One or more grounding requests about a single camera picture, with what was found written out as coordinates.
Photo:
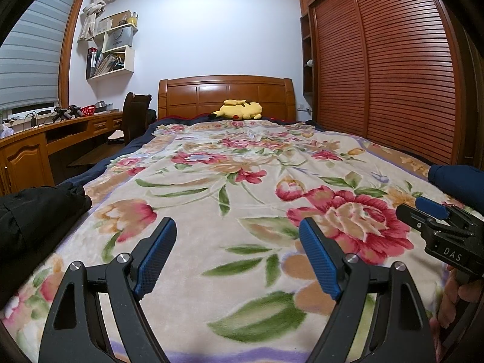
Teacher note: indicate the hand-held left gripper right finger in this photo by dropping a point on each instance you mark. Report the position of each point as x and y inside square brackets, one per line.
[321, 261]

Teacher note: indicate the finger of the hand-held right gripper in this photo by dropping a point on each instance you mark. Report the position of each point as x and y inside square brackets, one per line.
[414, 219]
[431, 207]

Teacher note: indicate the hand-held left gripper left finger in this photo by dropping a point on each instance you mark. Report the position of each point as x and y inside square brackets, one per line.
[157, 261]

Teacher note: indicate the navy blue coat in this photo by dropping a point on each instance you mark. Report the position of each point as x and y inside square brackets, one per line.
[461, 183]

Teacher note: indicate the person's right hand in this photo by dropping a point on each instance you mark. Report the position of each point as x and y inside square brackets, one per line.
[469, 295]

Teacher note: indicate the floral blanket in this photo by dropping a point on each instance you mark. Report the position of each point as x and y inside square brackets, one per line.
[227, 196]

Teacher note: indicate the black folded garment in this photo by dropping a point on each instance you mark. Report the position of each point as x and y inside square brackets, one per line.
[34, 227]

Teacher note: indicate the beige seat cushion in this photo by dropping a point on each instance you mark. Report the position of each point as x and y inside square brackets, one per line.
[115, 137]

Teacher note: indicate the louvred wardrobe door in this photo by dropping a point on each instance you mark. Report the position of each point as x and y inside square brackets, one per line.
[412, 64]
[340, 64]

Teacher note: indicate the dark brown chair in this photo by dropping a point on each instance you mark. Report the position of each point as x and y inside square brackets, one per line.
[134, 117]

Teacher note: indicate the wooden louvred wardrobe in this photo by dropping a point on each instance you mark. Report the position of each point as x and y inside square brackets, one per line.
[378, 64]

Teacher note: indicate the red basket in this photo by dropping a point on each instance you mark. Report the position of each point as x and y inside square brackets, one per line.
[88, 110]

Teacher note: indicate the wooden desk with cabinets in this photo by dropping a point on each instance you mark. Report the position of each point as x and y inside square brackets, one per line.
[22, 162]

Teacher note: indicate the wooden headboard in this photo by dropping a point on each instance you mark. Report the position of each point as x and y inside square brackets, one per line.
[189, 96]

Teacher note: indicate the yellow plush toy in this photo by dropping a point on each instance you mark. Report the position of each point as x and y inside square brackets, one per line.
[242, 110]

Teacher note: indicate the black mechanical device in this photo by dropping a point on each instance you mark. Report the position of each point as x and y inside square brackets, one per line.
[66, 112]

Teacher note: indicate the stack of books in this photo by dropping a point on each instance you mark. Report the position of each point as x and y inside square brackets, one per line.
[109, 63]

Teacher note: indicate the black binder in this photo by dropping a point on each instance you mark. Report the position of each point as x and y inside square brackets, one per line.
[91, 62]

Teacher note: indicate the grey paper bag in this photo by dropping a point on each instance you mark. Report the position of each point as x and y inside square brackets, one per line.
[119, 39]

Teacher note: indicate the grey window blind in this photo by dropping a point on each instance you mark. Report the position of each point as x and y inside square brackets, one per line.
[34, 56]

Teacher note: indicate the yellow pen holder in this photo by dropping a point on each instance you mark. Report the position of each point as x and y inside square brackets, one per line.
[132, 19]

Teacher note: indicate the white tied curtain bundle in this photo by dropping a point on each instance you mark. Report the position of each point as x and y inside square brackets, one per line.
[94, 11]

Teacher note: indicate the wooden window frame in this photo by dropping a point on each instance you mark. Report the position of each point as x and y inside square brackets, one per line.
[64, 83]

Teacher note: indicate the white wall shelf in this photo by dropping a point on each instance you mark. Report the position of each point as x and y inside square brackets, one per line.
[129, 60]

